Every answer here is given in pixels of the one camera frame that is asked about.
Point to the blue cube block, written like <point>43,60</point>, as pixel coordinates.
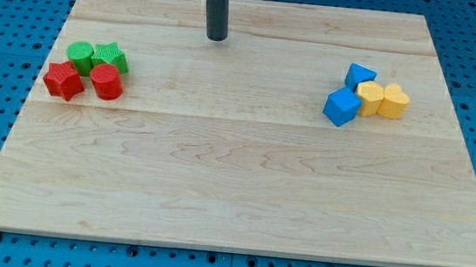
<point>342,106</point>

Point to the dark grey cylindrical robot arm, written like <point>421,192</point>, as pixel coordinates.
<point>217,19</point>

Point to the yellow hexagon block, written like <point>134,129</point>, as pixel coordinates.
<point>371,94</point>

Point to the green star block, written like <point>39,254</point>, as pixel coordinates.
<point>110,54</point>

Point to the green cylinder block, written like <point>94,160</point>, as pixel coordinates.
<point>80,54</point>

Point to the red star block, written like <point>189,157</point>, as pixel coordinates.
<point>62,80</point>

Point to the yellow heart block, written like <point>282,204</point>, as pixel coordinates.
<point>394,103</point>

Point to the blue triangle block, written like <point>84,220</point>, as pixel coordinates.
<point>357,74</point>

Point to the red cylinder block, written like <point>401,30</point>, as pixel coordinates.
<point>106,81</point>

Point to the light wooden board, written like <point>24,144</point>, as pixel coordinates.
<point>225,147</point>

